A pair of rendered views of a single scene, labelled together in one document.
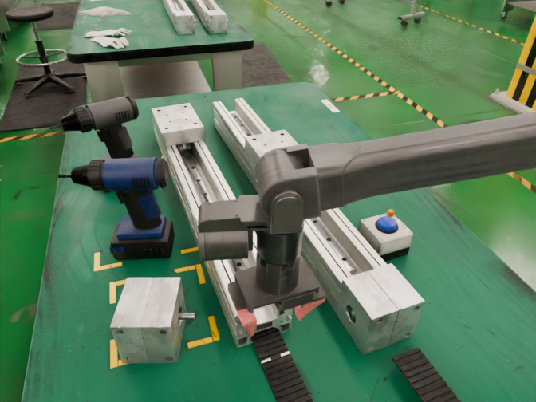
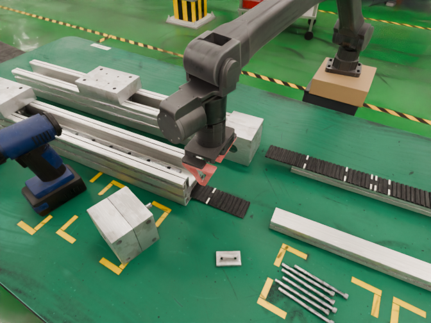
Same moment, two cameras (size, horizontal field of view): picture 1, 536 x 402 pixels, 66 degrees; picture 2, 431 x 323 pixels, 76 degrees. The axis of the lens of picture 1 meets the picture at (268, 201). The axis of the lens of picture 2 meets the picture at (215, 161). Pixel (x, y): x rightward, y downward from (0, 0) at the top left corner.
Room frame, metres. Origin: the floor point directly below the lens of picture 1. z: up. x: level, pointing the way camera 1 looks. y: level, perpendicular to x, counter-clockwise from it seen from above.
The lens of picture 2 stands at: (0.07, 0.26, 1.33)
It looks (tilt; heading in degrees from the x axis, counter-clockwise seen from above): 46 degrees down; 318
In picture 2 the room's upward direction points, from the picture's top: straight up
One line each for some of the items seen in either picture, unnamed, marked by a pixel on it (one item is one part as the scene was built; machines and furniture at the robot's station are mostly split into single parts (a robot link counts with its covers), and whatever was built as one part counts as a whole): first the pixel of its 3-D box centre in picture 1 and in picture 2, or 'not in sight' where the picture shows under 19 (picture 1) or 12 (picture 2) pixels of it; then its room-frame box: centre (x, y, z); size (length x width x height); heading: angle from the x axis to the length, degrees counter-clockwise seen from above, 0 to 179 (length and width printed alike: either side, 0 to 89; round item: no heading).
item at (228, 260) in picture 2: not in sight; (228, 258); (0.24, 0.07, 0.78); 0.05 x 0.03 x 0.01; 49
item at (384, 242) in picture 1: (380, 237); not in sight; (0.66, -0.24, 0.81); 0.10 x 0.08 x 0.06; 112
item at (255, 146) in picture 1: (277, 159); (110, 88); (0.87, -0.02, 0.87); 0.16 x 0.11 x 0.07; 22
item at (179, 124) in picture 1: (178, 128); (2, 99); (1.03, 0.25, 0.87); 0.16 x 0.11 x 0.07; 22
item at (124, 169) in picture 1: (121, 208); (25, 172); (0.65, 0.29, 0.89); 0.20 x 0.08 x 0.22; 94
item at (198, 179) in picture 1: (202, 191); (70, 135); (0.80, 0.15, 0.82); 0.80 x 0.10 x 0.09; 22
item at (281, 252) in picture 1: (274, 234); (208, 105); (0.38, -0.01, 1.06); 0.07 x 0.06 x 0.07; 96
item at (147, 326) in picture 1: (159, 319); (129, 221); (0.43, 0.18, 0.83); 0.11 x 0.10 x 0.10; 91
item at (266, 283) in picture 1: (277, 269); (210, 131); (0.39, -0.01, 1.00); 0.10 x 0.07 x 0.07; 112
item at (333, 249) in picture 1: (276, 176); (114, 101); (0.87, -0.02, 0.82); 0.80 x 0.10 x 0.09; 22
